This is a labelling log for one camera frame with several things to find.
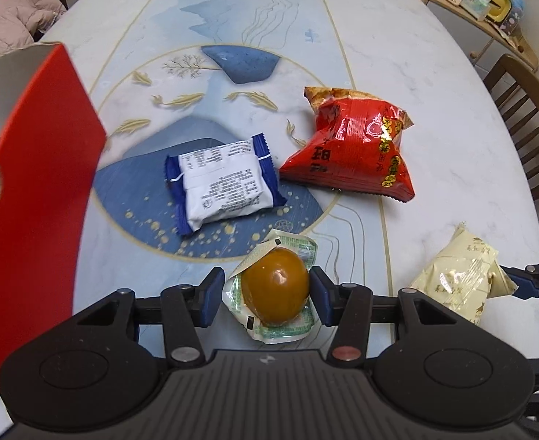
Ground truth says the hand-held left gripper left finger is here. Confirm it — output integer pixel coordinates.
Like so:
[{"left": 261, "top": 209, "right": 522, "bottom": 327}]
[{"left": 74, "top": 266, "right": 226, "bottom": 370}]

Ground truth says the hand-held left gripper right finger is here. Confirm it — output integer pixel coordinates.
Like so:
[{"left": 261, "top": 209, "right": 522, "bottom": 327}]
[{"left": 308, "top": 266, "right": 476, "bottom": 370}]

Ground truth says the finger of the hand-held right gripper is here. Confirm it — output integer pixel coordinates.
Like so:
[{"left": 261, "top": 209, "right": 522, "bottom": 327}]
[{"left": 499, "top": 252, "right": 539, "bottom": 317}]

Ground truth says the packaged brown braised egg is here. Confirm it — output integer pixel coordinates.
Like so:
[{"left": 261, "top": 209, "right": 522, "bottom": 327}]
[{"left": 222, "top": 228, "right": 320, "bottom": 345}]

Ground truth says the cream snack packet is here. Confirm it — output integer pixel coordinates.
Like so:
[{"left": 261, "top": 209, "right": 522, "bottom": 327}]
[{"left": 409, "top": 222, "right": 518, "bottom": 326}]

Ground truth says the red cardboard box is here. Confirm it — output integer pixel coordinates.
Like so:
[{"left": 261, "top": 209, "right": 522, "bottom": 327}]
[{"left": 0, "top": 42, "right": 107, "bottom": 440}]

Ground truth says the blue and white snack packet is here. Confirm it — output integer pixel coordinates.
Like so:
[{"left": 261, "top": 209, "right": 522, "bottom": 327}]
[{"left": 165, "top": 133, "right": 288, "bottom": 238}]

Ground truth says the red snack bag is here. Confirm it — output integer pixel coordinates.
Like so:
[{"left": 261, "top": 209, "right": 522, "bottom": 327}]
[{"left": 278, "top": 85, "right": 416, "bottom": 203}]

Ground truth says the brown slatted wooden chair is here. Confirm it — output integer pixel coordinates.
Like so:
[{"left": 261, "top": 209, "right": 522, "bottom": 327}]
[{"left": 482, "top": 54, "right": 539, "bottom": 201}]

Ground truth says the blue patterned item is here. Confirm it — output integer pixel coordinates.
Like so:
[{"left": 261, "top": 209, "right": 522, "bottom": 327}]
[{"left": 503, "top": 0, "right": 528, "bottom": 37}]

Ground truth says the yellow container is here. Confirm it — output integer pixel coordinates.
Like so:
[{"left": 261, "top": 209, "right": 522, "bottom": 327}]
[{"left": 487, "top": 0, "right": 515, "bottom": 23}]

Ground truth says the pink down jacket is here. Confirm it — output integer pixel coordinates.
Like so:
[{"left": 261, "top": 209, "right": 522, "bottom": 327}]
[{"left": 0, "top": 0, "right": 68, "bottom": 67}]

